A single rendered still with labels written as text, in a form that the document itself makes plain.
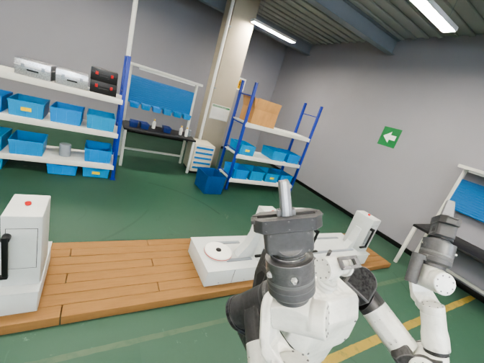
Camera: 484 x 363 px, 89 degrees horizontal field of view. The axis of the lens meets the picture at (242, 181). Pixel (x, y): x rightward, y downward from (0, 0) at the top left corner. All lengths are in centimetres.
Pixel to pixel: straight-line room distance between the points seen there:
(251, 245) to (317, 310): 230
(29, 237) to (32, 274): 30
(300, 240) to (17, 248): 193
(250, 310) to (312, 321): 25
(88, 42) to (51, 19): 78
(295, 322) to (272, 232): 17
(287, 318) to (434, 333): 61
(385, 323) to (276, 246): 66
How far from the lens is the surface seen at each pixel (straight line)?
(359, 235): 413
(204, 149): 553
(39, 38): 809
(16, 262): 221
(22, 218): 203
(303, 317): 50
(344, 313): 88
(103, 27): 802
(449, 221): 98
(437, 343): 105
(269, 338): 54
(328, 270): 77
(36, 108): 444
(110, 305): 238
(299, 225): 43
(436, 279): 96
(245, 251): 279
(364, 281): 102
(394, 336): 105
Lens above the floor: 182
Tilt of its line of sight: 17 degrees down
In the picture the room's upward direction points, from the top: 17 degrees clockwise
